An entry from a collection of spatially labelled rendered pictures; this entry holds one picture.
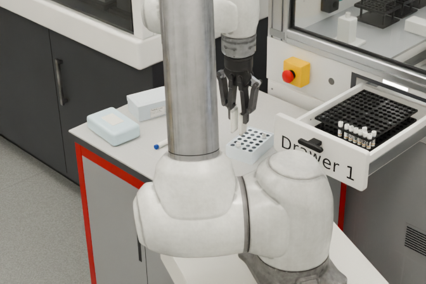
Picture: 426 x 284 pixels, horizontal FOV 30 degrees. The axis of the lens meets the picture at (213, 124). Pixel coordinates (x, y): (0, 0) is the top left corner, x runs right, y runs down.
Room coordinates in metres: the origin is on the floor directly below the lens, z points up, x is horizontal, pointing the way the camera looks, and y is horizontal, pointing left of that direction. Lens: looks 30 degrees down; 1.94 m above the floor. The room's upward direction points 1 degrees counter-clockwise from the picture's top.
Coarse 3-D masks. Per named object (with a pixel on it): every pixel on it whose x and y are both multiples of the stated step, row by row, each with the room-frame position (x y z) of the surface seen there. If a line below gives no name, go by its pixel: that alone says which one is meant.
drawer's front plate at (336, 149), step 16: (288, 128) 1.78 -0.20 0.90; (304, 128) 1.74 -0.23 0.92; (288, 144) 1.78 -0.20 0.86; (336, 144) 1.67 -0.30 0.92; (352, 144) 1.65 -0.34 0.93; (320, 160) 1.70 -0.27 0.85; (336, 160) 1.67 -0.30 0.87; (352, 160) 1.63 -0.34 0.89; (368, 160) 1.62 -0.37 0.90; (336, 176) 1.67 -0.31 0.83; (352, 176) 1.63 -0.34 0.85
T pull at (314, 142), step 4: (300, 140) 1.71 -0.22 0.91; (304, 140) 1.70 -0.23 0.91; (312, 140) 1.70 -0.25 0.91; (316, 140) 1.70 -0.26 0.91; (300, 144) 1.70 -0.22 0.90; (304, 144) 1.70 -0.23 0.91; (308, 144) 1.69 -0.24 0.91; (312, 144) 1.68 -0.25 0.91; (316, 144) 1.69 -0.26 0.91; (320, 144) 1.70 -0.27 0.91; (312, 148) 1.68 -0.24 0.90; (316, 148) 1.67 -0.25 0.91; (320, 148) 1.66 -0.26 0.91; (320, 152) 1.66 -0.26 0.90
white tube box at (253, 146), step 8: (248, 128) 1.97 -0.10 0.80; (256, 128) 1.96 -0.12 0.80; (240, 136) 1.92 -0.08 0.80; (248, 136) 1.92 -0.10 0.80; (256, 136) 1.93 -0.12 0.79; (272, 136) 1.92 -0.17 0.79; (232, 144) 1.89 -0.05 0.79; (248, 144) 1.88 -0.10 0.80; (256, 144) 1.89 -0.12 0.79; (264, 144) 1.89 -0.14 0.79; (272, 144) 1.93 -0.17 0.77; (232, 152) 1.86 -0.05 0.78; (240, 152) 1.85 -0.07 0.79; (248, 152) 1.84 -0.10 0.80; (256, 152) 1.85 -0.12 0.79; (264, 152) 1.89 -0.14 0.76; (240, 160) 1.85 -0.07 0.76; (248, 160) 1.84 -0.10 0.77; (256, 160) 1.85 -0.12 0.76
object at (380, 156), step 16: (336, 96) 1.97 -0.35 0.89; (384, 96) 1.99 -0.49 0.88; (400, 96) 1.96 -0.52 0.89; (320, 112) 1.90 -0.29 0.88; (336, 112) 1.95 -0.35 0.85; (416, 112) 1.91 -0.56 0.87; (416, 128) 1.80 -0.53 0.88; (384, 144) 1.71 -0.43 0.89; (400, 144) 1.74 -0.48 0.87; (384, 160) 1.70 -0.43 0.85
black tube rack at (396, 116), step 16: (352, 96) 1.95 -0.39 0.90; (368, 96) 1.96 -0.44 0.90; (352, 112) 1.86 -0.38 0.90; (368, 112) 1.86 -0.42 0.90; (384, 112) 1.86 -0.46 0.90; (400, 112) 1.86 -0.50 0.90; (320, 128) 1.83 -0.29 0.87; (368, 128) 1.78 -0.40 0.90; (384, 128) 1.78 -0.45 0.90; (400, 128) 1.82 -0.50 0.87
